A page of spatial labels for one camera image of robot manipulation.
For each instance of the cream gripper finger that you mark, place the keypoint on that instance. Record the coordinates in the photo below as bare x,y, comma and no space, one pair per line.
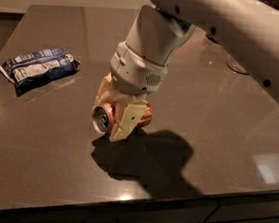
127,115
109,92

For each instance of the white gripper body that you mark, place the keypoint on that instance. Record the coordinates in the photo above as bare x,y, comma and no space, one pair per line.
135,73

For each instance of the red coke can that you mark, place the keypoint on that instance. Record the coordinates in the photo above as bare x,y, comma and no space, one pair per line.
103,117

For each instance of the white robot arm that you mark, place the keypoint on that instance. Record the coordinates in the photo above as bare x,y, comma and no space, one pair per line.
247,29

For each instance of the blue chip bag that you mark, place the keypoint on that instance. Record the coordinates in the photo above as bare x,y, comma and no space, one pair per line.
38,68

